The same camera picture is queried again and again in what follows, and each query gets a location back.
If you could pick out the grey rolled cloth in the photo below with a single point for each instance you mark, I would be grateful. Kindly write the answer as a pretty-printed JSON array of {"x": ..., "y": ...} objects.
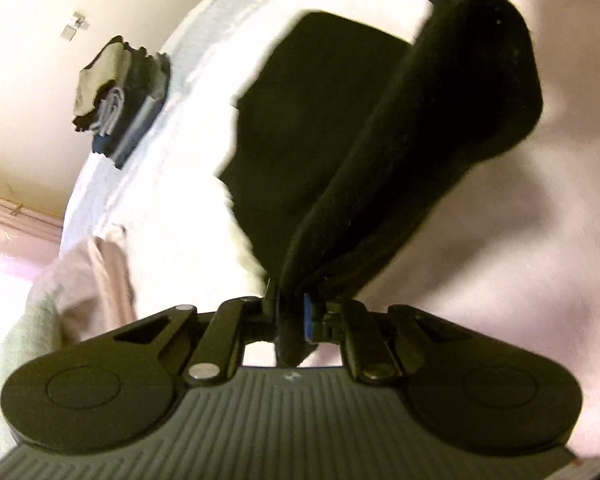
[{"x": 111, "y": 110}]

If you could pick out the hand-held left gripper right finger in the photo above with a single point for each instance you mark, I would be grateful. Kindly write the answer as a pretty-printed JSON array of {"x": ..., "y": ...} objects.
[{"x": 307, "y": 317}]

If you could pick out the dark folded clothes pile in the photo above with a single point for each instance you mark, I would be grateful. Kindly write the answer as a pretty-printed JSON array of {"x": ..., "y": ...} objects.
[{"x": 140, "y": 105}]

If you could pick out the small white wall bracket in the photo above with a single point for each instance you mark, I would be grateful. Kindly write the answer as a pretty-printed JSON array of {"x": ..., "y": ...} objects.
[{"x": 75, "y": 25}]

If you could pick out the pink patterned fabric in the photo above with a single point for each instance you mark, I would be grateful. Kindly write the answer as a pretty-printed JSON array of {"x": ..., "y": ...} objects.
[{"x": 15, "y": 230}]

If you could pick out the olive folded garment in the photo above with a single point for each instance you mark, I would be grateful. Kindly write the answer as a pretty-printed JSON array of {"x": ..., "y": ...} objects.
[{"x": 100, "y": 72}]

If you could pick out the pink cloth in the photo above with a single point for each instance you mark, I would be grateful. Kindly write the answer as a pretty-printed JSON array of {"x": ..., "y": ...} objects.
[{"x": 90, "y": 285}]

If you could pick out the pale green towel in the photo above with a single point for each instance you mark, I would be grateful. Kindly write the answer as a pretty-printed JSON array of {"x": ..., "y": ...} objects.
[{"x": 25, "y": 340}]

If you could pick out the black garment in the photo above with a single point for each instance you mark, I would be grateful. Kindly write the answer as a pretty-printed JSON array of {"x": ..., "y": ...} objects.
[{"x": 305, "y": 135}]

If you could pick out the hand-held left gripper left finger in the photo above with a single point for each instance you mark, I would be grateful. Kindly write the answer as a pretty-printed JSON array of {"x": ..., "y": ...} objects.
[{"x": 271, "y": 310}]

